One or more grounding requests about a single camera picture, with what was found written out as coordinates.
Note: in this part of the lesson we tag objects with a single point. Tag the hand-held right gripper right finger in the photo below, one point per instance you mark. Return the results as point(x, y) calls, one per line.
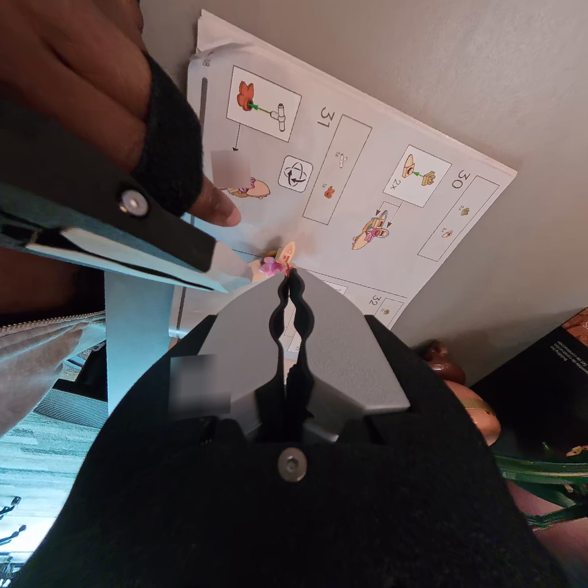
point(353, 353)

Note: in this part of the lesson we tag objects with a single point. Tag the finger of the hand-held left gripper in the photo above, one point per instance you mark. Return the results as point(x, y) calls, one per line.
point(229, 266)
point(138, 262)

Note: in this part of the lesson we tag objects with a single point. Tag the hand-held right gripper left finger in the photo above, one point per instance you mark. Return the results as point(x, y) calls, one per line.
point(239, 340)

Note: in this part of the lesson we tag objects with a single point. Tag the tan petal assembly pink flower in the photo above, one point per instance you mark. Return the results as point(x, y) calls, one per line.
point(272, 264)

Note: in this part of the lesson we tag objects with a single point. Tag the person's left hand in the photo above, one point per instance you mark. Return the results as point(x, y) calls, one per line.
point(69, 55)

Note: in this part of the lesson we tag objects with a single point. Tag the brown carved ornament stand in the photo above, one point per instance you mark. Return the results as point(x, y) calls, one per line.
point(441, 363)

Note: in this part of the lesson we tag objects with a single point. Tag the pink egg ornament gold band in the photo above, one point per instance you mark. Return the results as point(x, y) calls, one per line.
point(477, 413)

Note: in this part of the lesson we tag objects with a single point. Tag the grey zip jacket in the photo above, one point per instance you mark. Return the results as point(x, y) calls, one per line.
point(36, 358)

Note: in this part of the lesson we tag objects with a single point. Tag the grey mesh office chair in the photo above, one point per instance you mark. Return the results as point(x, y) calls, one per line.
point(69, 406)

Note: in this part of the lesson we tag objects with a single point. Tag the white building instruction booklet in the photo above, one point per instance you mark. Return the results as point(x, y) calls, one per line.
point(367, 138)

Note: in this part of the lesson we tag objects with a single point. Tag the black cardboard box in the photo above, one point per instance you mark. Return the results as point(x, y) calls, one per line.
point(542, 381)

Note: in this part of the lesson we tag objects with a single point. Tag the green plant leaves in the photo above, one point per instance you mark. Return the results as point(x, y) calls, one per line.
point(537, 468)

